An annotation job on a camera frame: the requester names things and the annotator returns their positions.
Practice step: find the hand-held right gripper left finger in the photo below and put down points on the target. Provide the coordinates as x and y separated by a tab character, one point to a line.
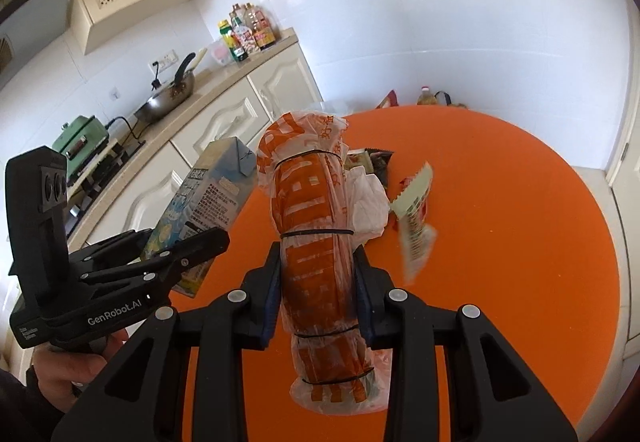
271	312

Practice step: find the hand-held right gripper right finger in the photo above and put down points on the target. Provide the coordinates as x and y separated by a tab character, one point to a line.
361	312

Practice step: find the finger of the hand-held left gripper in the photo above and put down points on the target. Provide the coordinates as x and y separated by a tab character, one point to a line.
200	247
110	249

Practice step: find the blue white milk carton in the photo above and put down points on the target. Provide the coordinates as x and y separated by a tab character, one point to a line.
210	192

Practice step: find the orange printed plastic bag roll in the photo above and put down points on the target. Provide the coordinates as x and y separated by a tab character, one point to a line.
310	197

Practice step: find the person's left forearm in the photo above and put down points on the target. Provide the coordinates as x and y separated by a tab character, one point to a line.
25	412

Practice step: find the person's left hand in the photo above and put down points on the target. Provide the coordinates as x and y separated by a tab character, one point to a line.
65	367

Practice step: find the black gas stove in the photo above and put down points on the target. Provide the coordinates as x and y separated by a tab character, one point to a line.
105	162

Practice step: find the green cooking appliance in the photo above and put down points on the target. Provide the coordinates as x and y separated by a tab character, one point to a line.
80	137

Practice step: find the crumpled white tissue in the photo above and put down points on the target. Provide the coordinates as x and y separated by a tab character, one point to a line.
367	207

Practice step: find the red white snack wrapper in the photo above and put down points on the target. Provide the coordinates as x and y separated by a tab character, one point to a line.
412	217

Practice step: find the cream kitchen counter cabinet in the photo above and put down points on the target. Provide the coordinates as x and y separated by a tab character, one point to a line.
225	112

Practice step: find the dark snack wrapper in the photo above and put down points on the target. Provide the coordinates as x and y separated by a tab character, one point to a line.
380	162

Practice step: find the pink plastic container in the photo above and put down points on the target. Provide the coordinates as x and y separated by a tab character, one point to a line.
219	53

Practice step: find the grey range hood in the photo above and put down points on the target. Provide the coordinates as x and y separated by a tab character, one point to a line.
35	22

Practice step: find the dark sauce bottle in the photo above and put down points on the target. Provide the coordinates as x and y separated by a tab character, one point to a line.
240	50

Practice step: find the yellow capped green bottle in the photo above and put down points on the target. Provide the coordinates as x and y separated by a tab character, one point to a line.
226	37

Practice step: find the red white label bottle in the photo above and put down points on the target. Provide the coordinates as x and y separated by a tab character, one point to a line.
248	40

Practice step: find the red bag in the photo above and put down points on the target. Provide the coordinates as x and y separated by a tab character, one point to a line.
389	100

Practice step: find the yellow cooking oil bottle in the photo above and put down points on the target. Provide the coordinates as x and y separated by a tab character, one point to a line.
426	97

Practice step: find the brown sauce bottle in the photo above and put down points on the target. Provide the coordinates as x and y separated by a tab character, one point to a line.
262	30

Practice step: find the tall clear bottle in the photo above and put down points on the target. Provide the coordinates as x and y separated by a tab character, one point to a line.
235	15

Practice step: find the white panel door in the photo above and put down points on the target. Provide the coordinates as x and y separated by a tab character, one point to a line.
627	162

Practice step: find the white wall switch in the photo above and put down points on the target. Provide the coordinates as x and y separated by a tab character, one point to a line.
115	93

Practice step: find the white wall socket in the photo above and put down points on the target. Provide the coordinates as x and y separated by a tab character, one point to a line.
167	58

